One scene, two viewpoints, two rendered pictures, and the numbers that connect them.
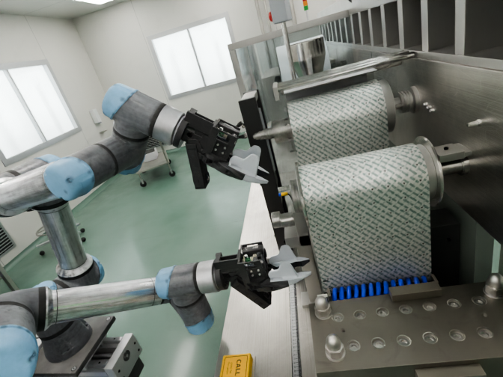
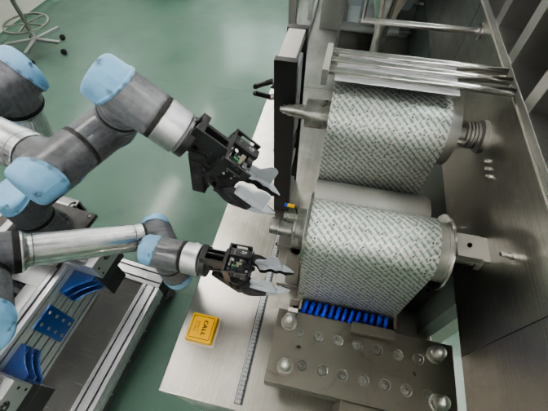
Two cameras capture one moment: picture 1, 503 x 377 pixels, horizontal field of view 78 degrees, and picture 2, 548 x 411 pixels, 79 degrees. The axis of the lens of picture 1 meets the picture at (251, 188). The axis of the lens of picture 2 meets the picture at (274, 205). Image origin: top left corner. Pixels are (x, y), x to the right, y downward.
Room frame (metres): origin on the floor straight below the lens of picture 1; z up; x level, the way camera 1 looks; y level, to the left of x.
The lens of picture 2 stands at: (0.25, -0.04, 1.82)
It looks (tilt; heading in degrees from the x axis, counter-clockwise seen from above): 54 degrees down; 1
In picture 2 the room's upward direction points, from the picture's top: straight up
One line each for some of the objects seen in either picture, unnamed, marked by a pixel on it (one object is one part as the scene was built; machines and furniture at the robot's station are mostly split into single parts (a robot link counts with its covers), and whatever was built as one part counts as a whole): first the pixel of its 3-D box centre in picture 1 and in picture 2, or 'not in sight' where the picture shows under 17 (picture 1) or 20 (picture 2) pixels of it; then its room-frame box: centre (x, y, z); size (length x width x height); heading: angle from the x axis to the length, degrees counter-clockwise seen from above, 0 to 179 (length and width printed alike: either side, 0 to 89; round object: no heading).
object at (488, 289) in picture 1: (495, 283); (439, 352); (0.42, -0.40, 1.05); 0.04 x 0.04 x 0.04
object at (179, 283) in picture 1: (181, 281); (164, 253); (0.62, 0.23, 1.11); 0.11 x 0.08 x 0.09; 78
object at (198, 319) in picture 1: (192, 307); (173, 265); (0.64, 0.23, 1.01); 0.11 x 0.08 x 0.11; 30
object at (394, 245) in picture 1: (371, 252); (351, 293); (0.53, -0.21, 1.11); 0.23 x 0.01 x 0.18; 78
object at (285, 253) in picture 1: (287, 255); (274, 263); (0.59, -0.04, 1.12); 0.09 x 0.03 x 0.06; 87
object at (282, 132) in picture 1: (284, 129); (319, 113); (0.86, -0.14, 1.34); 0.06 x 0.06 x 0.06; 78
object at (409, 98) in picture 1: (400, 102); (465, 134); (0.80, -0.44, 1.34); 0.07 x 0.07 x 0.07; 78
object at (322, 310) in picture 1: (322, 304); (289, 320); (0.48, -0.07, 1.05); 0.04 x 0.04 x 0.04
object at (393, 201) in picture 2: not in sight; (365, 212); (0.70, -0.25, 1.18); 0.26 x 0.12 x 0.12; 78
